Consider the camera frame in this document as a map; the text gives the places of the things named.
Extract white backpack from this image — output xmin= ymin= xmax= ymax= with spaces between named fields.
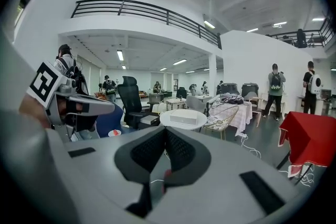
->
xmin=309 ymin=73 xmax=322 ymax=95

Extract white rectangular box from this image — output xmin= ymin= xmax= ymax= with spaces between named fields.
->
xmin=170 ymin=114 xmax=197 ymax=124

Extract black table frame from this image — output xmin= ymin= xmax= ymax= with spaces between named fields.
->
xmin=275 ymin=149 xmax=316 ymax=186

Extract white round table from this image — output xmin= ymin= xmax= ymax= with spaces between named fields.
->
xmin=159 ymin=108 xmax=208 ymax=131

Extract grey chair black legs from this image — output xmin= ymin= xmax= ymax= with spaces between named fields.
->
xmin=186 ymin=95 xmax=208 ymax=114

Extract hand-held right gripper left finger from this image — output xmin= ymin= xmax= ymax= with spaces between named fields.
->
xmin=114 ymin=125 xmax=166 ymax=219

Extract grey flat box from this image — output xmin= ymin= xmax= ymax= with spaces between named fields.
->
xmin=140 ymin=115 xmax=160 ymax=127

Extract cream cloth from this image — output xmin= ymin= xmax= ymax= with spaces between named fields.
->
xmin=169 ymin=110 xmax=198 ymax=124

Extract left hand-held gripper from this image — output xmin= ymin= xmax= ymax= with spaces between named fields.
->
xmin=26 ymin=60 xmax=117 ymax=140

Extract person's left forearm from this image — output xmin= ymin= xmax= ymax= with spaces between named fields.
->
xmin=18 ymin=93 xmax=52 ymax=129

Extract red tablecloth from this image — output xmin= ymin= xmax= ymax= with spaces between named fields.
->
xmin=278 ymin=110 xmax=336 ymax=178

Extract green backpack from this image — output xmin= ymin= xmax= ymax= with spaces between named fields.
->
xmin=270 ymin=72 xmax=283 ymax=91

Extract black office chair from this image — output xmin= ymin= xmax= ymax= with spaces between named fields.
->
xmin=117 ymin=76 xmax=161 ymax=131

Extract floral seat cushion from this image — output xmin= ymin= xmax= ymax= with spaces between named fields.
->
xmin=206 ymin=114 xmax=227 ymax=130

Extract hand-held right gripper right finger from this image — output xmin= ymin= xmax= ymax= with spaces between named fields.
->
xmin=161 ymin=125 xmax=212 ymax=194

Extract pink checked tablecloth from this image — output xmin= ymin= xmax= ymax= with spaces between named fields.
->
xmin=209 ymin=100 xmax=253 ymax=137

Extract black balcony railing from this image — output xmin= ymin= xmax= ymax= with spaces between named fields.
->
xmin=70 ymin=0 xmax=223 ymax=50
xmin=265 ymin=16 xmax=335 ymax=48

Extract blue padded chair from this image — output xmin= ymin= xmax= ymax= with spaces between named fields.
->
xmin=95 ymin=103 xmax=124 ymax=137

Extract gold wire chair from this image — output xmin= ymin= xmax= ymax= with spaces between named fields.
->
xmin=203 ymin=104 xmax=240 ymax=140

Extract black cable bundle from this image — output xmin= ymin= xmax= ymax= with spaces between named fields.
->
xmin=219 ymin=94 xmax=245 ymax=105

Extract wooden chair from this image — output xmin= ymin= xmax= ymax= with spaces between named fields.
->
xmin=249 ymin=97 xmax=266 ymax=127

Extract long white cable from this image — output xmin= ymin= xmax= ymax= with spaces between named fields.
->
xmin=239 ymin=134 xmax=263 ymax=159

